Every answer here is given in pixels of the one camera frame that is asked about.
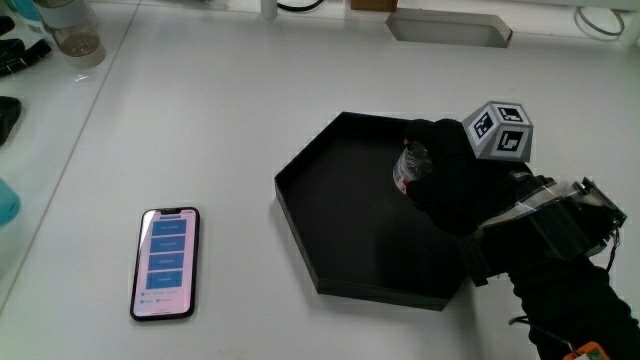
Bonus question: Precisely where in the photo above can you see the black smartphone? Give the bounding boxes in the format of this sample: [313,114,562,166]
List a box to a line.
[129,206,201,322]

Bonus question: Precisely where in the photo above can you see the black cable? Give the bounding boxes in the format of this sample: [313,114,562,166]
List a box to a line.
[276,0,327,13]

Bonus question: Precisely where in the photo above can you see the black rounded object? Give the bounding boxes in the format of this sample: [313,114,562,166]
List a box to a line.
[0,95,23,147]

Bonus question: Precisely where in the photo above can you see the person's right hand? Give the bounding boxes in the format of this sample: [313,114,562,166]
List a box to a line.
[402,101,628,288]

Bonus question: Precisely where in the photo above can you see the clear plastic bottle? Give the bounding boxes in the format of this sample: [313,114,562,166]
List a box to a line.
[33,0,107,70]

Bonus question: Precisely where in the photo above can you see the brown cardboard box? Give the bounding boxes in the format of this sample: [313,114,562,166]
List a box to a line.
[349,0,400,14]

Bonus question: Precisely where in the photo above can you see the blue label bottle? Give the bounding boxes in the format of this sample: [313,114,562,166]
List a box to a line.
[8,0,54,44]

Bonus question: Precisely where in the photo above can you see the white cardboard tray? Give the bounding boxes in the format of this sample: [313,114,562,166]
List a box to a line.
[384,7,514,50]

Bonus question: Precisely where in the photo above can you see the black strap glove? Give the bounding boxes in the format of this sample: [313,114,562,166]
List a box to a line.
[0,15,54,78]

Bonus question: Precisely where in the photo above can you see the grey cable loop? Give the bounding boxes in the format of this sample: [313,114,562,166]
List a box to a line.
[573,5,626,38]

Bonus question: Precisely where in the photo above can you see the black hexagonal plate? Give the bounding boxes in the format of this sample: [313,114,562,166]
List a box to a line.
[273,111,472,312]

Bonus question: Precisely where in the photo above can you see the teal object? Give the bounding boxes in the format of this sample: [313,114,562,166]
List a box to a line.
[0,177,22,228]

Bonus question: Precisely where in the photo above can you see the thin black wire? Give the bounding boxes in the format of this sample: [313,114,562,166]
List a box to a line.
[508,315,576,351]

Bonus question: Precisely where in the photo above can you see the clear paper clip container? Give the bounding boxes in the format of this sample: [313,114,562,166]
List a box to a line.
[392,140,434,196]

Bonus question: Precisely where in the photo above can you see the person's right forearm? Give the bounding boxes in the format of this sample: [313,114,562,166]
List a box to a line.
[507,253,640,360]

